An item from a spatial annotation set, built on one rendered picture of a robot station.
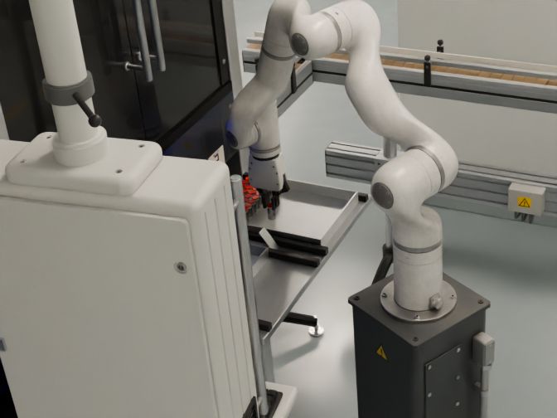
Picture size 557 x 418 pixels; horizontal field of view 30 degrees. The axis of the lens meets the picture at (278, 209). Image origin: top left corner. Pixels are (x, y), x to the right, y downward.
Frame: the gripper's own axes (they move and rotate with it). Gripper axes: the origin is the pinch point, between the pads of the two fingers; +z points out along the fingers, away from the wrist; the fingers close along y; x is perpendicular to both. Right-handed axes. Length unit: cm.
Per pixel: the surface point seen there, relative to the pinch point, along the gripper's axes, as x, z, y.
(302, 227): -1.5, 5.8, 10.3
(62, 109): -91, -75, 13
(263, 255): -20.8, 2.9, 7.9
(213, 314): -91, -37, 37
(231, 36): 19.3, -39.5, -18.2
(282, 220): 0.0, 5.8, 3.1
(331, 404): 21, 94, 4
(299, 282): -24.7, 6.1, 20.2
